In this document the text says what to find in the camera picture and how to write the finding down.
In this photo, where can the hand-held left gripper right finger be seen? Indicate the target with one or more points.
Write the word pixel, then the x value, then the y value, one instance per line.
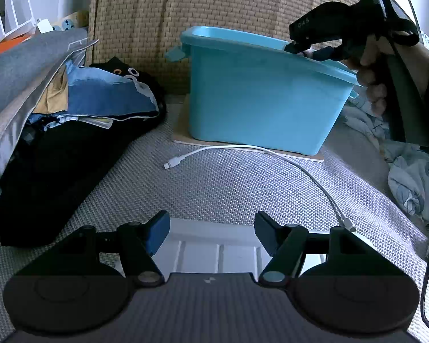
pixel 268 234

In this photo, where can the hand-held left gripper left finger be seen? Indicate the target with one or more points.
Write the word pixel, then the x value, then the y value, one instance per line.
pixel 158 232

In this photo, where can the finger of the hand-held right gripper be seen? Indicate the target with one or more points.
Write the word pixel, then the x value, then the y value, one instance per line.
pixel 318 25
pixel 323 54

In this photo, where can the blue plastic storage bin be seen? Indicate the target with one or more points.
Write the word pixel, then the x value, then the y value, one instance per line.
pixel 257 93

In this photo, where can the person's right hand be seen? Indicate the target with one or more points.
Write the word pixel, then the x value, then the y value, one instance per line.
pixel 373 75

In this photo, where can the woven rattan mattress side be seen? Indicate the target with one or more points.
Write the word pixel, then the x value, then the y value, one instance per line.
pixel 236 0

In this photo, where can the thin wooden board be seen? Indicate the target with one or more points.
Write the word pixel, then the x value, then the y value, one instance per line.
pixel 186 128

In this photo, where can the pile of dark clothes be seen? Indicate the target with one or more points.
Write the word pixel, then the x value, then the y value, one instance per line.
pixel 57 171

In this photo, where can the leaf print blanket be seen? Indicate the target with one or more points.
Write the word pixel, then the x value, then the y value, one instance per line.
pixel 407 171

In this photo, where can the blue folded clothes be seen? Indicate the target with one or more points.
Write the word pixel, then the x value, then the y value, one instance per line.
pixel 103 93

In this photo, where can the grey cushion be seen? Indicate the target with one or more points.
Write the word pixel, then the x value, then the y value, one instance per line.
pixel 18 71

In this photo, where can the white power strip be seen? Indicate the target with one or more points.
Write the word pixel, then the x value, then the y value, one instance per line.
pixel 69 21

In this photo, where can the orange box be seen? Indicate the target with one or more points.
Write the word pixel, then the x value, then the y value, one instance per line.
pixel 3 48

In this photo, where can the white router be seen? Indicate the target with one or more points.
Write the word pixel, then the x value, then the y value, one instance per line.
pixel 19 18

